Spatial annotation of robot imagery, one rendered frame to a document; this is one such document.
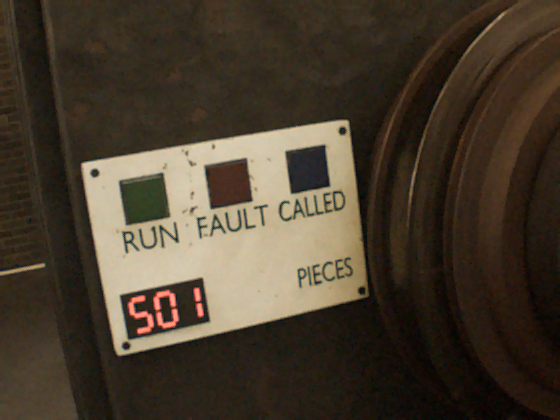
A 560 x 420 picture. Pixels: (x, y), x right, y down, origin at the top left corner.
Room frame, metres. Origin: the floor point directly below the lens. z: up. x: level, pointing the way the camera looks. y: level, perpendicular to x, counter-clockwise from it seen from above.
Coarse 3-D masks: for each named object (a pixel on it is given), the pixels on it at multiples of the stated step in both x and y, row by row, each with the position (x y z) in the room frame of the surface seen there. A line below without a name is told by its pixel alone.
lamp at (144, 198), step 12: (144, 180) 0.67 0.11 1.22; (156, 180) 0.67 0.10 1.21; (132, 192) 0.67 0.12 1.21; (144, 192) 0.67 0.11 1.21; (156, 192) 0.67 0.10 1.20; (132, 204) 0.67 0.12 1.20; (144, 204) 0.67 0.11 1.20; (156, 204) 0.67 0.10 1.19; (132, 216) 0.67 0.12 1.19; (144, 216) 0.67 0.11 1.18; (156, 216) 0.67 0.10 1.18
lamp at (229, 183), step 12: (216, 168) 0.69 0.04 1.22; (228, 168) 0.70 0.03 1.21; (240, 168) 0.70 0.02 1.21; (216, 180) 0.69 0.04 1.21; (228, 180) 0.70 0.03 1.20; (240, 180) 0.70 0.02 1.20; (216, 192) 0.69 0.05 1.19; (228, 192) 0.70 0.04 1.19; (240, 192) 0.70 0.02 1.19; (216, 204) 0.69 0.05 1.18
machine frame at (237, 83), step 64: (64, 0) 0.68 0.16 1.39; (128, 0) 0.70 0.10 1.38; (192, 0) 0.72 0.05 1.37; (256, 0) 0.74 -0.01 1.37; (320, 0) 0.76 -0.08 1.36; (384, 0) 0.78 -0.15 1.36; (448, 0) 0.81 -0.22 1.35; (64, 64) 0.68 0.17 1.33; (128, 64) 0.70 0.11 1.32; (192, 64) 0.72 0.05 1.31; (256, 64) 0.74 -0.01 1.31; (320, 64) 0.76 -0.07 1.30; (384, 64) 0.78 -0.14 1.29; (64, 128) 0.68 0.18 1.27; (128, 128) 0.69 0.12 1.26; (192, 128) 0.71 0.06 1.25; (256, 128) 0.73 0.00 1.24; (64, 192) 0.75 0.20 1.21; (64, 256) 0.75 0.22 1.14; (64, 320) 0.75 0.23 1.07; (320, 320) 0.75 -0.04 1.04; (128, 384) 0.68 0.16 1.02; (192, 384) 0.70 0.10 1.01; (256, 384) 0.72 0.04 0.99; (320, 384) 0.74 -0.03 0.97; (384, 384) 0.77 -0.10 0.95
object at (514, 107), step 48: (528, 48) 0.64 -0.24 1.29; (528, 96) 0.63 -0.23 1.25; (480, 144) 0.62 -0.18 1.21; (528, 144) 0.61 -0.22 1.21; (480, 192) 0.61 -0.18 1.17; (528, 192) 0.61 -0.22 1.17; (480, 240) 0.61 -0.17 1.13; (480, 288) 0.61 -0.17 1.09; (528, 288) 0.61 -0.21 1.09; (480, 336) 0.61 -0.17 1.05; (528, 336) 0.60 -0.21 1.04; (528, 384) 0.63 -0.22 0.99
